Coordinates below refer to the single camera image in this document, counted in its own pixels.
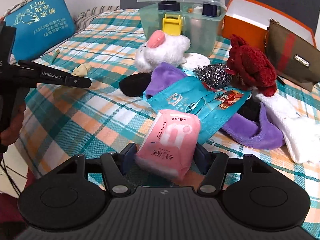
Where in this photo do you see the pink tissue pack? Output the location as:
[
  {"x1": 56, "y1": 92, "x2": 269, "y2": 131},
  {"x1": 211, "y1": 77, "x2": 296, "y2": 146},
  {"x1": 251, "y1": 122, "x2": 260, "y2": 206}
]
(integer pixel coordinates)
[{"x1": 135, "y1": 109, "x2": 201, "y2": 180}]

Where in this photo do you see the teal nonwoven bag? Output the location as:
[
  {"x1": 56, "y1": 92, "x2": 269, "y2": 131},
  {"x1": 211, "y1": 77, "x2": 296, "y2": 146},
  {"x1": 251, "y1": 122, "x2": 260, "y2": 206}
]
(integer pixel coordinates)
[{"x1": 147, "y1": 76, "x2": 251, "y2": 145}]

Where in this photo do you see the black soft sponge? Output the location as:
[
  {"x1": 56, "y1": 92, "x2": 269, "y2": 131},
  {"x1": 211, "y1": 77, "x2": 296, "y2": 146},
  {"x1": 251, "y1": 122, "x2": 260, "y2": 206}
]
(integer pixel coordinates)
[{"x1": 119, "y1": 73, "x2": 151, "y2": 97}]

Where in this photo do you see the dark red knitted item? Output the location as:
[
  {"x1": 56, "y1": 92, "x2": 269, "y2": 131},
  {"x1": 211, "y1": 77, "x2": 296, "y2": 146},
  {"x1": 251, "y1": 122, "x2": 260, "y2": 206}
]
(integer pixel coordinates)
[{"x1": 227, "y1": 35, "x2": 277, "y2": 97}]

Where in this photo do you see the white knitted cloth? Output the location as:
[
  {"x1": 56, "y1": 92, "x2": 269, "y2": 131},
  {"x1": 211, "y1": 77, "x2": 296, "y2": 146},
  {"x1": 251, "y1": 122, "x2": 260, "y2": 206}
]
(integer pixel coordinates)
[{"x1": 253, "y1": 91, "x2": 319, "y2": 165}]

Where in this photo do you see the white plush toy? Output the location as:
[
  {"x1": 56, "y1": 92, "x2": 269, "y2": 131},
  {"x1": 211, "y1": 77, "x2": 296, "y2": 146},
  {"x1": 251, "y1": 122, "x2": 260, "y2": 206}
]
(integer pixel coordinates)
[{"x1": 134, "y1": 30, "x2": 190, "y2": 73}]

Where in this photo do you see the cream small soft object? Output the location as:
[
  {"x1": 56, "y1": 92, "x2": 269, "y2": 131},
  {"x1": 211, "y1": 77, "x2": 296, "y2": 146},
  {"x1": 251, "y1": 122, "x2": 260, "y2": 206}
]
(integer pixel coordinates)
[{"x1": 72, "y1": 63, "x2": 92, "y2": 77}]

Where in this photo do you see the person's left hand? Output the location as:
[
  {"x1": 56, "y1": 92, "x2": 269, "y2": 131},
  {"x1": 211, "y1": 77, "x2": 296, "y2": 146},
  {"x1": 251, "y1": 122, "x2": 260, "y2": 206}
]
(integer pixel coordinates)
[{"x1": 1, "y1": 102, "x2": 26, "y2": 146}]

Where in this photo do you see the blue zippered pouch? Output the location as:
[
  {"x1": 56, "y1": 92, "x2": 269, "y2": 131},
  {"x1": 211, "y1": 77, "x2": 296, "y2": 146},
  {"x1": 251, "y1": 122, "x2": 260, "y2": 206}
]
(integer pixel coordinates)
[{"x1": 4, "y1": 0, "x2": 75, "y2": 61}]

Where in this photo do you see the teal plaid blanket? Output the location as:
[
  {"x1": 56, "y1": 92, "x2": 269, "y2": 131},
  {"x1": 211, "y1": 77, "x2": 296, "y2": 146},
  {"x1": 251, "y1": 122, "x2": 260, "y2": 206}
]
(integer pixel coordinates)
[{"x1": 14, "y1": 8, "x2": 320, "y2": 239}]

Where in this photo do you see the purple cloth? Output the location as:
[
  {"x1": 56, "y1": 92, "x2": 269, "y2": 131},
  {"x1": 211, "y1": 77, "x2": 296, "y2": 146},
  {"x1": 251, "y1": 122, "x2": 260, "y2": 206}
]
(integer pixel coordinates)
[{"x1": 145, "y1": 63, "x2": 284, "y2": 150}]

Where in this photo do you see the striped beige pillow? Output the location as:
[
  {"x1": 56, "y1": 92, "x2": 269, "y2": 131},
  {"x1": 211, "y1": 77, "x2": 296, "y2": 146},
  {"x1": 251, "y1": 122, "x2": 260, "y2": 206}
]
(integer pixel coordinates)
[{"x1": 74, "y1": 5, "x2": 120, "y2": 33}]

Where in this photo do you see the steel wool scrubber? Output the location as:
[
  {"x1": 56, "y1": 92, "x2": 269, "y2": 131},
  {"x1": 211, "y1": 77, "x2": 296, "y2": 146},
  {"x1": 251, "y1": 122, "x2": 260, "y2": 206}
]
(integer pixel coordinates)
[{"x1": 193, "y1": 63, "x2": 233, "y2": 89}]

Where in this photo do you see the white round pad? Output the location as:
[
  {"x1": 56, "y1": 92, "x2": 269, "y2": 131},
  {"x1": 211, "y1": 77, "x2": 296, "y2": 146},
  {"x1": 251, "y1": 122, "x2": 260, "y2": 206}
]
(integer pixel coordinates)
[{"x1": 181, "y1": 53, "x2": 210, "y2": 71}]

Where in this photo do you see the olive red-striped pouch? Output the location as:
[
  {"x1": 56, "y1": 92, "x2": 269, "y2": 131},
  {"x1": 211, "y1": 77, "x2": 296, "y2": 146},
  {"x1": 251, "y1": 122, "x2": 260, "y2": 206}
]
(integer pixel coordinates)
[{"x1": 264, "y1": 19, "x2": 320, "y2": 92}]

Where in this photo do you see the orange cardboard box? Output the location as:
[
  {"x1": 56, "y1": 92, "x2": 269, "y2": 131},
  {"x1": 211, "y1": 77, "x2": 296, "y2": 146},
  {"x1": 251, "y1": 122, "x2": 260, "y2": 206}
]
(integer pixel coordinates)
[{"x1": 222, "y1": 0, "x2": 317, "y2": 50}]

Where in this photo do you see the clear green storage box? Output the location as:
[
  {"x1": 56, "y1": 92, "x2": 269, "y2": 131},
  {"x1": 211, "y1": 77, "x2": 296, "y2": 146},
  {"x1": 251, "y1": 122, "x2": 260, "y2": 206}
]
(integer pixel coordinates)
[{"x1": 137, "y1": 0, "x2": 227, "y2": 56}]

